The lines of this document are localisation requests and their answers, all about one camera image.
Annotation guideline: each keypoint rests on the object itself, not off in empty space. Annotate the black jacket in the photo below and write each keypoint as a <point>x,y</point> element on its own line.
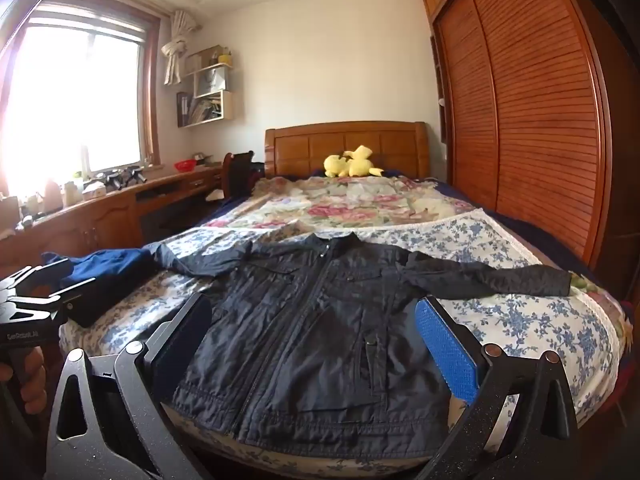
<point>310,340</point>

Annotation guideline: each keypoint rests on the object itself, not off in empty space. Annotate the row of books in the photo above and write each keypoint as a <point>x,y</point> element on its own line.
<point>200,110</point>

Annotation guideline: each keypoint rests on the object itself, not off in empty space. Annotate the white wall shelf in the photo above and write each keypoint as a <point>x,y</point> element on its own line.
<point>228,105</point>

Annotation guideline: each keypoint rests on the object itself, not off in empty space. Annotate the person's left hand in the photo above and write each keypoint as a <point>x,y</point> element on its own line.
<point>34,375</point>

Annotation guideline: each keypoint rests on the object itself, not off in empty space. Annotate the long wooden desk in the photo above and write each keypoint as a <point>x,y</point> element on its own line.
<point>100,220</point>

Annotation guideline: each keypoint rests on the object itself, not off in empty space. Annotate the tissue box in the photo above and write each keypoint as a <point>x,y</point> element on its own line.
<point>94,189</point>

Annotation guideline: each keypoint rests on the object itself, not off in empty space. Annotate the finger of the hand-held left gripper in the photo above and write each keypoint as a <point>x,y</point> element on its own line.
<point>40,275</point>
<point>60,296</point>

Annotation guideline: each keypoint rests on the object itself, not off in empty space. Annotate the dark wooden chair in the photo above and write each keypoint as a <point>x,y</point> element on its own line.
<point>237,175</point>

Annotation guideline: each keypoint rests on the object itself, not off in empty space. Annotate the black folded garment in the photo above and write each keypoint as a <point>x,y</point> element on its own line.
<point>110,300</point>

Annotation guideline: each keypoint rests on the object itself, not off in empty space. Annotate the red bowl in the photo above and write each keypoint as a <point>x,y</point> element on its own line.
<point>185,166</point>

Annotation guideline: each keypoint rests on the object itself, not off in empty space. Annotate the pink humidifier bottle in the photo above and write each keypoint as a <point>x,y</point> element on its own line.
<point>53,196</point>

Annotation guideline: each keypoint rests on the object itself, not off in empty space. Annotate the white jar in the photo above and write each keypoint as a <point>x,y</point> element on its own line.
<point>69,194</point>

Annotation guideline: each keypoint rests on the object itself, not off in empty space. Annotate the white folded cloth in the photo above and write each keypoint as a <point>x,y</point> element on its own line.
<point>214,195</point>

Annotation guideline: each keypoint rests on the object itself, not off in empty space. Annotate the wooden louvered wardrobe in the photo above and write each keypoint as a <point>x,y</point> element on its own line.
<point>540,110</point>

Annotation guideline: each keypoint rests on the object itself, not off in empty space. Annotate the white paper bag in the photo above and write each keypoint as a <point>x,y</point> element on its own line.
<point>210,82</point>

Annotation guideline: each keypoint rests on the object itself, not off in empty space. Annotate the yellow plush toy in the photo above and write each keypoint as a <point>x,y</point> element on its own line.
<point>357,165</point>

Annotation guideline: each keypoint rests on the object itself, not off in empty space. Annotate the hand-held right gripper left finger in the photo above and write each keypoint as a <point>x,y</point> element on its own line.
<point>182,345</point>

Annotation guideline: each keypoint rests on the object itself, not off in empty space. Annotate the blue floral bed sheet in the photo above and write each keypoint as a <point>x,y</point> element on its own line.
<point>525,310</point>

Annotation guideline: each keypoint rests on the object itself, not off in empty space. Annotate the pink floral blanket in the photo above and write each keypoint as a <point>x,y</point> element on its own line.
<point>350,205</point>

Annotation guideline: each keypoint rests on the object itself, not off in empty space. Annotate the black metal gadgets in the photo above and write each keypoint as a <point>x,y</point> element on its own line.
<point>120,177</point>

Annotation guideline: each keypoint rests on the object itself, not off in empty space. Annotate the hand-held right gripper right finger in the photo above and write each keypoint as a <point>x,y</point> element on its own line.
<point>445,345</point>

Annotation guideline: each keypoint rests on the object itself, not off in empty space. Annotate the tied cream curtain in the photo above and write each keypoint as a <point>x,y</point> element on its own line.
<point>175,55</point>

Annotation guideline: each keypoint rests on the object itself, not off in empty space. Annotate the wooden bed headboard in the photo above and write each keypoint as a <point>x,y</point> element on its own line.
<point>300,150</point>

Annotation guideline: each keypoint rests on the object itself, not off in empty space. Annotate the wooden framed window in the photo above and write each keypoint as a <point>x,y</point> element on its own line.
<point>75,100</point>

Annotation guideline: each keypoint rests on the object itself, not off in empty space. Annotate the blue folded garment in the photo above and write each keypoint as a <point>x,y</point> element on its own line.
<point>110,262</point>

